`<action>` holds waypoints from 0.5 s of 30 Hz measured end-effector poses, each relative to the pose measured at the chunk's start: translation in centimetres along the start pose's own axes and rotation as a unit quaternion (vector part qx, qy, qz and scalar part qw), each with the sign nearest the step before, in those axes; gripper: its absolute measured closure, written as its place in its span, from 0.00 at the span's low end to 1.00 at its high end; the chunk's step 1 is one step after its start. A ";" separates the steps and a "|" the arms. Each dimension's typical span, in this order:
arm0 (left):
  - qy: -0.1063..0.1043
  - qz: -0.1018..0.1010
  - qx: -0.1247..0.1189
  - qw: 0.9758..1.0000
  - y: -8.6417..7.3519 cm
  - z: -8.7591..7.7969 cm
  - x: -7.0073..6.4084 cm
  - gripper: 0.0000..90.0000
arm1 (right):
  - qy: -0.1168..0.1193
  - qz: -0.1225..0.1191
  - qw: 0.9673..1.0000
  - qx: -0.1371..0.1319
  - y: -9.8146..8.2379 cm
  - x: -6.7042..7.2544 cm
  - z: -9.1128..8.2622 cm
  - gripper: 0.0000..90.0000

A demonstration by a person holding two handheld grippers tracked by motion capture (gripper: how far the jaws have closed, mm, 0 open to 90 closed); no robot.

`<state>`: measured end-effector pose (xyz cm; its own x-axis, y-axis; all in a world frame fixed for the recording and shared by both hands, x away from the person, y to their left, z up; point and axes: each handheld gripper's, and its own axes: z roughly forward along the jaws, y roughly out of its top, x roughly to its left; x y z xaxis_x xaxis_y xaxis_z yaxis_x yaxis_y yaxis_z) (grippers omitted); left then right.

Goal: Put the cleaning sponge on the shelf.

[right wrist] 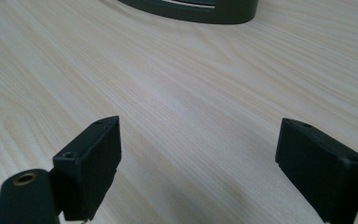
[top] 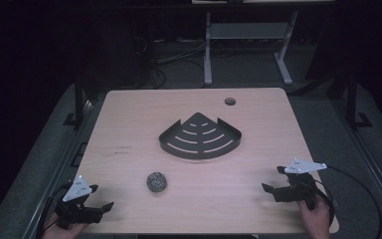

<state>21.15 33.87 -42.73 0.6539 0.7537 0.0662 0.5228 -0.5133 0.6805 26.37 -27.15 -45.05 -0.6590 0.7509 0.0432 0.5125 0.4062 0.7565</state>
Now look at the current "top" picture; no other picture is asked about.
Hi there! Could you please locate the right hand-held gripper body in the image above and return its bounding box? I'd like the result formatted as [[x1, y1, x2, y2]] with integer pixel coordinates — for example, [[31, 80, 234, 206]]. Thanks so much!
[[273, 157, 328, 211]]

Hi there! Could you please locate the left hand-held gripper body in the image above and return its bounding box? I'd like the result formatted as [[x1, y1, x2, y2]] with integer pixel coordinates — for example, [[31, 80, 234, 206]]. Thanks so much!
[[54, 174, 104, 231]]

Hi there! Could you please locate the steel wool scouring ball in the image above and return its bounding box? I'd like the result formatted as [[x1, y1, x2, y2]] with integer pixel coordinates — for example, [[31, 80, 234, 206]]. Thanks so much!
[[145, 171, 168, 193]]

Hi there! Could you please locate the black metal corner shelf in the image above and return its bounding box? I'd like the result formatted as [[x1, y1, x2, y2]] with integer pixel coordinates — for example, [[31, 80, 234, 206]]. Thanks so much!
[[158, 112, 243, 160]]

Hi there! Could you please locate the person's left hand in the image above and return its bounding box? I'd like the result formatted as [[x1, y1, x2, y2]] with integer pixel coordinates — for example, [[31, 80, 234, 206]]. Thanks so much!
[[41, 212, 91, 239]]

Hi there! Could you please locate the person's right hand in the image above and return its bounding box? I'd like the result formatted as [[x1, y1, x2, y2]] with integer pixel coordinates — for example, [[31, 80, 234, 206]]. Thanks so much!
[[296, 193, 332, 239]]

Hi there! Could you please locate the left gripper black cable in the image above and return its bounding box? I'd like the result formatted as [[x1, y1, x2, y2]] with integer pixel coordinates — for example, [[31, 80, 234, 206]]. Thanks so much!
[[35, 181, 74, 239]]

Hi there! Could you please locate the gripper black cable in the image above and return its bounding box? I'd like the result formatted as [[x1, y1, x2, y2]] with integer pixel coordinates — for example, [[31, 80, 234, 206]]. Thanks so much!
[[35, 181, 74, 239], [313, 164, 382, 239]]

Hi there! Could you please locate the aluminium frame rail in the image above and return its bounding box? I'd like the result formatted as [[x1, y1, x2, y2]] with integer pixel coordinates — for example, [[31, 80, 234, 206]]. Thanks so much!
[[21, 98, 97, 239], [331, 98, 382, 222]]

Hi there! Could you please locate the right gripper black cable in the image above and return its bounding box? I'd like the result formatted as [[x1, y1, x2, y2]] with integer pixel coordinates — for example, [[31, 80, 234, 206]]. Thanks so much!
[[313, 164, 382, 239]]

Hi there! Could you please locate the black metal post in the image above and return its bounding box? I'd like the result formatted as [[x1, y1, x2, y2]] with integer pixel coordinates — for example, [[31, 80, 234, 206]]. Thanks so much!
[[344, 71, 373, 131], [63, 74, 87, 128]]

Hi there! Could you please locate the grey metal table frame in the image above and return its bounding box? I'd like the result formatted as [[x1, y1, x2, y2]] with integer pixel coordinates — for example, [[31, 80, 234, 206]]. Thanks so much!
[[203, 10, 300, 88]]

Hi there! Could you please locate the bundle of floor cables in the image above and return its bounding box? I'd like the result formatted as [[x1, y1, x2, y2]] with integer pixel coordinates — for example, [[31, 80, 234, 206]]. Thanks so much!
[[130, 35, 210, 90]]

